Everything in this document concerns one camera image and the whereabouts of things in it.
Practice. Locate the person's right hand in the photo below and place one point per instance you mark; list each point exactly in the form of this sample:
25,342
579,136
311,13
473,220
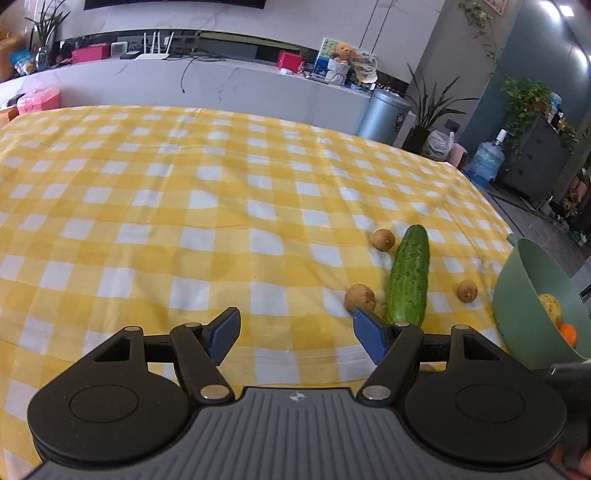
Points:
577,468

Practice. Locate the red box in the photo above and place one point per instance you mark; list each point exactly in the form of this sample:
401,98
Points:
288,60

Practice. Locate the yellow lemon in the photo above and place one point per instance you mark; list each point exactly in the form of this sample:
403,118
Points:
550,307

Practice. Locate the grey-blue trash can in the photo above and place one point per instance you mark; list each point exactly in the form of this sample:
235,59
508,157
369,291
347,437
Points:
383,115

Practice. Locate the black television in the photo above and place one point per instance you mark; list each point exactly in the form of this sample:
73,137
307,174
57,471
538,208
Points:
175,3

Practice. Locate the cluttered shelf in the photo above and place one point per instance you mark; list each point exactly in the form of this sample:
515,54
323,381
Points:
575,198

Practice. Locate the hanging vine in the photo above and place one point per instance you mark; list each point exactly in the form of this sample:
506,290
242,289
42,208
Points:
480,23

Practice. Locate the small white device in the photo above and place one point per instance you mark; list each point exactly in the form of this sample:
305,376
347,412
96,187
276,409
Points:
120,49

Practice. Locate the leafy plant on cabinet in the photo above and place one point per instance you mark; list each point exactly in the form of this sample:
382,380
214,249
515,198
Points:
526,101

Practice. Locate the orange mandarin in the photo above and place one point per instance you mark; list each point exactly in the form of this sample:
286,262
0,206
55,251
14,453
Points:
569,334

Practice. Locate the small pink stool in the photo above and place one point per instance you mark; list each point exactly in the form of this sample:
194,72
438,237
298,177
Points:
458,156

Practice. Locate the dark grey cabinet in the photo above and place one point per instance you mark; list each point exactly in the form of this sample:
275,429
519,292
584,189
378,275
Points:
535,161

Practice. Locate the blue snack bag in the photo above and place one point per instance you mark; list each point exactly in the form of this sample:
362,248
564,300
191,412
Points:
23,62

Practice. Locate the white router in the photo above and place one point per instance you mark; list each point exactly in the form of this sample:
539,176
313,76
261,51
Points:
154,55

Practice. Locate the flat pink box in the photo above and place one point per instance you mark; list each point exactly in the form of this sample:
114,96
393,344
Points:
87,54

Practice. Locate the light cap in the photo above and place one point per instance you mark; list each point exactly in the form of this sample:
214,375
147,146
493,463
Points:
367,71

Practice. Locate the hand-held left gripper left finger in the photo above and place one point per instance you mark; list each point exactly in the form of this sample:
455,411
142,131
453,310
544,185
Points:
224,334

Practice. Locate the green cucumber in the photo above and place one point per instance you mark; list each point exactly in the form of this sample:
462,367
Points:
408,277

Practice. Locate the long-leaf plant in black pot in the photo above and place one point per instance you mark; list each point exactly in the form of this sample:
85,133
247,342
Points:
427,115

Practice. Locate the brown kiwi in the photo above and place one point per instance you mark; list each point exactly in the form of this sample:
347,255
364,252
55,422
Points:
467,290
360,297
383,240

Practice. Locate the brown kiwi bottom left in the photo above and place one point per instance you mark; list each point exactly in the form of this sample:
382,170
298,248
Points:
360,297

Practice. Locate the white marble counter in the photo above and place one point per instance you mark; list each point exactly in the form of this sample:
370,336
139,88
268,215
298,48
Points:
231,85

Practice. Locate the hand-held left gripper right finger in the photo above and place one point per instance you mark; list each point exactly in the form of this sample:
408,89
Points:
369,334

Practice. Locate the pink storage box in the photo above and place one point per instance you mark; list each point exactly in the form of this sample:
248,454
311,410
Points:
39,100

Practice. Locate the brown kiwi right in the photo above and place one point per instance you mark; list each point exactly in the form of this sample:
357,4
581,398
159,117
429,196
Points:
467,290

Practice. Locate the yellow checked tablecloth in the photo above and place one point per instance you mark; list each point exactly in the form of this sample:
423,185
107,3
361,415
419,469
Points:
184,207

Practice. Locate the brown teddy bear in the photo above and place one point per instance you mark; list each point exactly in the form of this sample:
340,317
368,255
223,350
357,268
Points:
342,55

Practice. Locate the brown kiwi top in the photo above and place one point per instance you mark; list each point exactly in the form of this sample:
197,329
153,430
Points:
383,240

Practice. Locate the green colander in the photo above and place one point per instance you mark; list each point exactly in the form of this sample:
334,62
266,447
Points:
521,295

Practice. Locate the blue water bottle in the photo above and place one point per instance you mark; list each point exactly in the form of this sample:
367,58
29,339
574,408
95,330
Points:
487,159

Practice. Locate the green plant in vase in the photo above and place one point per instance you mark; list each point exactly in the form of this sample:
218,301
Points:
44,32

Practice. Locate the white plastic bag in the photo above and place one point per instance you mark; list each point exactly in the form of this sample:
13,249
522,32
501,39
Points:
436,145

